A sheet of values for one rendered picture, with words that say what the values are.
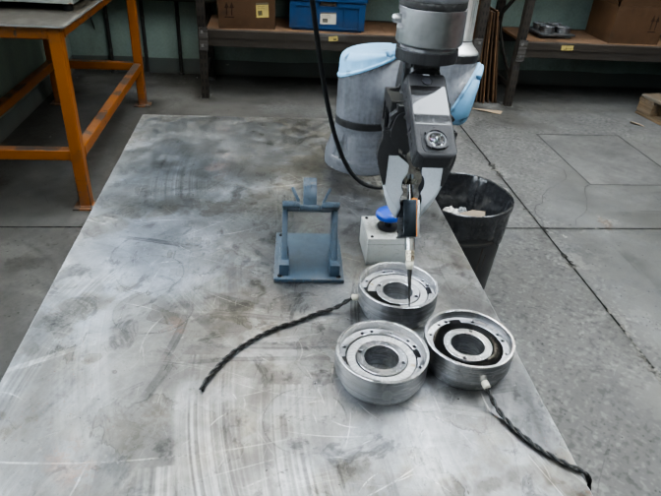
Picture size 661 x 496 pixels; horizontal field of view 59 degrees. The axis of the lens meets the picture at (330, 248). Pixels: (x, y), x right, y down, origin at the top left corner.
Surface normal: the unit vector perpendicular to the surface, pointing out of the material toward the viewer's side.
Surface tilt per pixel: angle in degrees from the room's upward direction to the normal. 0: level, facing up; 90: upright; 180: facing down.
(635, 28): 91
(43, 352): 0
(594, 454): 0
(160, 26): 90
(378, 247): 90
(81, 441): 0
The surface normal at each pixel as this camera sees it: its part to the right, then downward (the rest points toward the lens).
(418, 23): -0.48, 0.44
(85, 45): 0.10, 0.53
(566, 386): 0.06, -0.85
